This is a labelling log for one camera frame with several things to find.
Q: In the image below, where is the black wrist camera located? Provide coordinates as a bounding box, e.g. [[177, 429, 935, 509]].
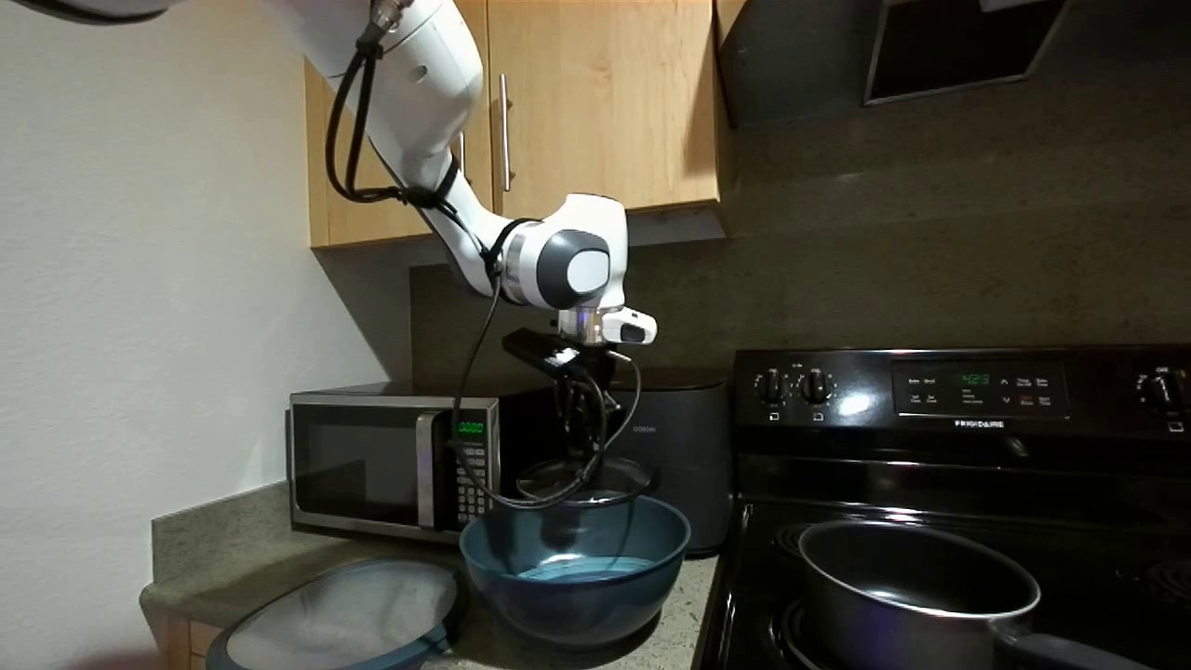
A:
[[500, 324, 589, 371]]

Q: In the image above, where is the stainless steel microwave oven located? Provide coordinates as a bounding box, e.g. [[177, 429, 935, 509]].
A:
[[285, 382, 553, 547]]

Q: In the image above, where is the thick black cable bundle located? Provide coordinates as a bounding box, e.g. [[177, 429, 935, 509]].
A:
[[319, 0, 500, 217]]

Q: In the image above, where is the black cylindrical kitchen appliance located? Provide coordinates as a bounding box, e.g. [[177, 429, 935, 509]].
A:
[[615, 381, 736, 558]]

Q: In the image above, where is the dark range hood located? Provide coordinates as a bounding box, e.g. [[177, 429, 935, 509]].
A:
[[715, 0, 1191, 125]]

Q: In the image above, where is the blue round pan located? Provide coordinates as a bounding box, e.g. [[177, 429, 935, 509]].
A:
[[457, 490, 696, 650]]

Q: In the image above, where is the thin black cable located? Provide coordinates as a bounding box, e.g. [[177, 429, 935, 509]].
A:
[[445, 217, 653, 506]]

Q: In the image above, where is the dark pot with silver rim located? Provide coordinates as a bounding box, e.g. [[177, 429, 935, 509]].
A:
[[793, 517, 1158, 670]]

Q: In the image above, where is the wooden wall cabinet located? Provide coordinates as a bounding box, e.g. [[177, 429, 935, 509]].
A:
[[300, 0, 731, 254]]

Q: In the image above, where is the metal cabinet door handle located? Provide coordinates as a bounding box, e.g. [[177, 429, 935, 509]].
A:
[[490, 71, 520, 196]]

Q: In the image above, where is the black electric stove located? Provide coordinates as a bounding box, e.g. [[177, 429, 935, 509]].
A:
[[691, 343, 1191, 670]]

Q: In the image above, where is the black stove knob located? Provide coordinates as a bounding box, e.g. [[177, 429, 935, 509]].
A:
[[1131, 366, 1180, 413], [749, 362, 793, 410], [793, 362, 833, 410]]

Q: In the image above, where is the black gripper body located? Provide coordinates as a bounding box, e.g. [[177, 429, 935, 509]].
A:
[[552, 343, 635, 432]]

